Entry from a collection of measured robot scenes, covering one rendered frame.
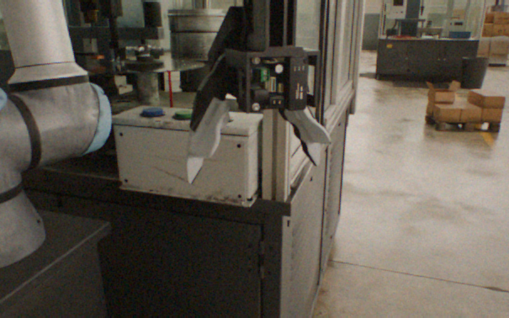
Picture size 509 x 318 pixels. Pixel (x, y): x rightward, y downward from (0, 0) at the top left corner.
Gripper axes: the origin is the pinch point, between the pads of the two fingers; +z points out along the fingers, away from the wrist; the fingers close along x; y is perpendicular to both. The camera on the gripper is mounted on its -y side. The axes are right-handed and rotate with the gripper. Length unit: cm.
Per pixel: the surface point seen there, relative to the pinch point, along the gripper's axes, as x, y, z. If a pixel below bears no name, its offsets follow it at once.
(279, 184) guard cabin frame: 14.4, -23.8, 13.0
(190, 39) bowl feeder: 25, -138, -8
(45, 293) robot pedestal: -25.8, -16.7, 21.0
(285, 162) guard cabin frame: 15.2, -23.3, 8.5
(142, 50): -2, -77, -8
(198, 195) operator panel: 0.2, -29.7, 15.4
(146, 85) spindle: -2, -76, 1
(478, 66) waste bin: 536, -430, 56
